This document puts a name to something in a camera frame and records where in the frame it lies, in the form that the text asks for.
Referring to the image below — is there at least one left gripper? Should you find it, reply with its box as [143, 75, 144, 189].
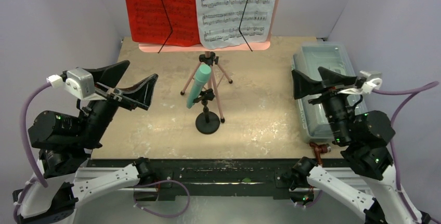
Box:
[76, 60, 158, 148]

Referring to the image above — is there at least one red sheet music page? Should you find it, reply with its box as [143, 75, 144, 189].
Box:
[125, 0, 201, 47]

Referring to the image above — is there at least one teal toy microphone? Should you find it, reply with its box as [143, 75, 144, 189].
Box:
[186, 64, 212, 109]

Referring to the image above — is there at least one pink music stand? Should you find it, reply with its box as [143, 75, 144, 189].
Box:
[119, 0, 287, 124]

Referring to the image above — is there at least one black microphone desk stand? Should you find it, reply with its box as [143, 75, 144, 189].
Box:
[193, 89, 221, 135]

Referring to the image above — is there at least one white sheet music page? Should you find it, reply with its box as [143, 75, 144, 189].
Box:
[196, 0, 276, 49]

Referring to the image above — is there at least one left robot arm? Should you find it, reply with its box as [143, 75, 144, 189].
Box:
[13, 60, 158, 223]

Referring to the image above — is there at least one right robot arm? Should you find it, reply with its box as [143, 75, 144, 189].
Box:
[287, 67, 432, 223]

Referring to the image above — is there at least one clear plastic storage box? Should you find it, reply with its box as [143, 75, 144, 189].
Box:
[291, 42, 356, 143]

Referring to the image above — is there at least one copper clamp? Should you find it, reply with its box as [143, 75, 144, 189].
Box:
[309, 142, 332, 166]

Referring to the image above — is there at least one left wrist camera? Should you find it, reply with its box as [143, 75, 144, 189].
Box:
[46, 68, 105, 101]

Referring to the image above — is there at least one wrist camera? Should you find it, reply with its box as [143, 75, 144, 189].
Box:
[338, 71, 383, 95]
[46, 68, 105, 101]

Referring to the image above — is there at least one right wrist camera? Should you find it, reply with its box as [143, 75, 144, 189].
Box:
[338, 71, 383, 95]

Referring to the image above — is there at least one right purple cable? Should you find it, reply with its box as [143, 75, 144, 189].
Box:
[372, 81, 440, 224]

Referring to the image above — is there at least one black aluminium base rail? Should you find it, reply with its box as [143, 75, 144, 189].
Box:
[70, 159, 361, 203]

